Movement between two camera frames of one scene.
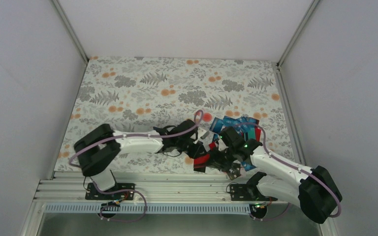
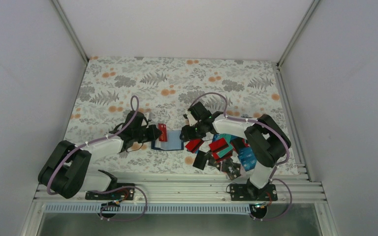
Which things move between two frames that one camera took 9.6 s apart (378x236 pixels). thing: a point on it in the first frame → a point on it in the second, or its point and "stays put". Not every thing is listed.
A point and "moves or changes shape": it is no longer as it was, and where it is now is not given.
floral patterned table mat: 144,95 stays put
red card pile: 200,162 moves or changes shape
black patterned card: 235,171 stays put
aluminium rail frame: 156,187 stays put
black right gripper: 214,161 → 188,134
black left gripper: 199,148 → 152,136
